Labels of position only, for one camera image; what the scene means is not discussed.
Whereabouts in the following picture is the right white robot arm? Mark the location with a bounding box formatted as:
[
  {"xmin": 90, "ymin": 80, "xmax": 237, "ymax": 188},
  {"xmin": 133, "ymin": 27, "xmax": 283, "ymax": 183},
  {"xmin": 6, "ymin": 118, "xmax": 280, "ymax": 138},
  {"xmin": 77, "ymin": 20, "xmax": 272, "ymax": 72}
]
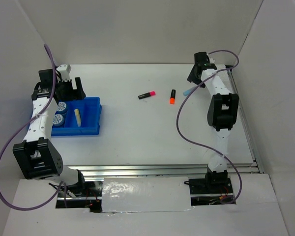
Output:
[{"xmin": 187, "ymin": 52, "xmax": 239, "ymax": 193}]

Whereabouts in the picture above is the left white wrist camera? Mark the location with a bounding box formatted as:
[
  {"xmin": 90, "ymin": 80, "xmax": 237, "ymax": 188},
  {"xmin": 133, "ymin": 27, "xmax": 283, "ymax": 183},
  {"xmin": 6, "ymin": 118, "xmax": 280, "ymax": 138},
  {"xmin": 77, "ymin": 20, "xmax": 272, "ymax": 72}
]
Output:
[{"xmin": 56, "ymin": 64, "xmax": 71, "ymax": 82}]

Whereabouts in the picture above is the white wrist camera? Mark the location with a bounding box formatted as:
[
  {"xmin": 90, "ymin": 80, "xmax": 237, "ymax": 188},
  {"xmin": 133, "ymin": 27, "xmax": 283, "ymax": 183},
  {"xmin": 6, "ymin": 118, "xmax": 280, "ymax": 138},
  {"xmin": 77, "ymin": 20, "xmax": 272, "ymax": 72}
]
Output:
[
  {"xmin": 209, "ymin": 57, "xmax": 215, "ymax": 63},
  {"xmin": 56, "ymin": 64, "xmax": 71, "ymax": 82}
]

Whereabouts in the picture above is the purple cable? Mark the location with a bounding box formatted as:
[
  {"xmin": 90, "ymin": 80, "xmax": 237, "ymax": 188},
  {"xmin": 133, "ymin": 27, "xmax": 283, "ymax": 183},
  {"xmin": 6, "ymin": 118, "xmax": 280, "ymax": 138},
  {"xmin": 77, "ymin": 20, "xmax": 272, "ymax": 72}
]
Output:
[
  {"xmin": 176, "ymin": 49, "xmax": 243, "ymax": 205},
  {"xmin": 0, "ymin": 43, "xmax": 68, "ymax": 211}
]

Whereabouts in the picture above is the yellow highlighter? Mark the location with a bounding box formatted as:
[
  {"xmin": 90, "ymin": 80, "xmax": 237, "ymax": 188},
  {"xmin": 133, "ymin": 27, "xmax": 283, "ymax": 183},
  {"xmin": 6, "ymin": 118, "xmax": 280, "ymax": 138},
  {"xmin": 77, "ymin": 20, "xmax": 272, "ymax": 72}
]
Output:
[{"xmin": 74, "ymin": 109, "xmax": 82, "ymax": 127}]

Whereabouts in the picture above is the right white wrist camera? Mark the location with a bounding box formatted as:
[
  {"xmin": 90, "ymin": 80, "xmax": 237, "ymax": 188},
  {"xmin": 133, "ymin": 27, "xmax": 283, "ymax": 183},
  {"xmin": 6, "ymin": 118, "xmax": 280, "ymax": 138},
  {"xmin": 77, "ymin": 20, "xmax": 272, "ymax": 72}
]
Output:
[{"xmin": 209, "ymin": 57, "xmax": 215, "ymax": 63}]

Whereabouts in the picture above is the light blue highlighter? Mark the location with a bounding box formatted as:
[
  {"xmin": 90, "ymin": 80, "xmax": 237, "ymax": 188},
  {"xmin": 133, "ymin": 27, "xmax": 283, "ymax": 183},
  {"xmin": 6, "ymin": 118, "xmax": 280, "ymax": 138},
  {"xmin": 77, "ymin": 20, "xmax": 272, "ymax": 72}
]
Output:
[{"xmin": 183, "ymin": 86, "xmax": 196, "ymax": 97}]

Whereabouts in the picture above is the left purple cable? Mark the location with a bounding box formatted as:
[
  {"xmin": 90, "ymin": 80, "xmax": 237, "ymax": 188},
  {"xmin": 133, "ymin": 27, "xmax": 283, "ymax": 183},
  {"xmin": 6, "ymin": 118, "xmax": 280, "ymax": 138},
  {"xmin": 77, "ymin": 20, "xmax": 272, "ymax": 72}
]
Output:
[{"xmin": 0, "ymin": 43, "xmax": 68, "ymax": 211}]

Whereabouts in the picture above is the orange black highlighter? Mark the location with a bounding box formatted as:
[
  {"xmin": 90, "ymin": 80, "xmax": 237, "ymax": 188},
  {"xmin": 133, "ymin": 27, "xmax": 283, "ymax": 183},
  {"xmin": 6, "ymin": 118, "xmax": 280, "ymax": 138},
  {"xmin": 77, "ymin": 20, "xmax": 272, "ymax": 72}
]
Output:
[{"xmin": 170, "ymin": 89, "xmax": 176, "ymax": 105}]

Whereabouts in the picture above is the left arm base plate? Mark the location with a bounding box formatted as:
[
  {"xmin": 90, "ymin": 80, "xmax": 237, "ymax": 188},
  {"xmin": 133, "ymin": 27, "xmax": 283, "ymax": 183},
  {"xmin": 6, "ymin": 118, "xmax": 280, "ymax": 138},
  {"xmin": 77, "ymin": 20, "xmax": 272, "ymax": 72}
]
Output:
[{"xmin": 58, "ymin": 181, "xmax": 103, "ymax": 202}]

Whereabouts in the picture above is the pink black highlighter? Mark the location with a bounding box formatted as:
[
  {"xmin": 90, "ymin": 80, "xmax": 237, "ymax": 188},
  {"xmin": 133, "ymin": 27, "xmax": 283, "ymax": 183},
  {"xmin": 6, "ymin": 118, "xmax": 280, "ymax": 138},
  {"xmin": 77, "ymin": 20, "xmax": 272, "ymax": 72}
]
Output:
[{"xmin": 138, "ymin": 91, "xmax": 156, "ymax": 100}]

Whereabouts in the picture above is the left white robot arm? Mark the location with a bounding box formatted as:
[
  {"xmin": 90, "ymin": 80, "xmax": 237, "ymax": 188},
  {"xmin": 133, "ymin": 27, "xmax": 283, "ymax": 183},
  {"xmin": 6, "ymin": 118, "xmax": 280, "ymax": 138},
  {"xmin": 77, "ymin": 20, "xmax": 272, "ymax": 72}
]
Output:
[{"xmin": 13, "ymin": 64, "xmax": 87, "ymax": 196}]

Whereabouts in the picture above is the blue divided plastic bin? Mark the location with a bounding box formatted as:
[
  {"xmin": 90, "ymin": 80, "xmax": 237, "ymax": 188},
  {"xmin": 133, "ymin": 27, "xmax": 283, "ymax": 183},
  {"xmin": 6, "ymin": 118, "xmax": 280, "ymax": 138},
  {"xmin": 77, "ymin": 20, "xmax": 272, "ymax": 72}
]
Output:
[{"xmin": 52, "ymin": 97, "xmax": 102, "ymax": 136}]

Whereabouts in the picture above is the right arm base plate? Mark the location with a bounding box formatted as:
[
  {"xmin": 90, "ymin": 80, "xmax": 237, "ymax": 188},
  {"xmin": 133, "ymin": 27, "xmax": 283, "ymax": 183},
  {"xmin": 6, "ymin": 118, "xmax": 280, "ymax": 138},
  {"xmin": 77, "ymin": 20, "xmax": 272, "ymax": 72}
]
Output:
[{"xmin": 184, "ymin": 178, "xmax": 233, "ymax": 196}]

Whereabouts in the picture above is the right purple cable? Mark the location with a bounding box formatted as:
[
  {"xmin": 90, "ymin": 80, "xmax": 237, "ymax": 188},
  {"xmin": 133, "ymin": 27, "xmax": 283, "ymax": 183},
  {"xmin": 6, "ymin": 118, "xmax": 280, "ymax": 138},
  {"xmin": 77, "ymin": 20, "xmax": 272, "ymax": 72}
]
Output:
[{"xmin": 176, "ymin": 49, "xmax": 243, "ymax": 205}]

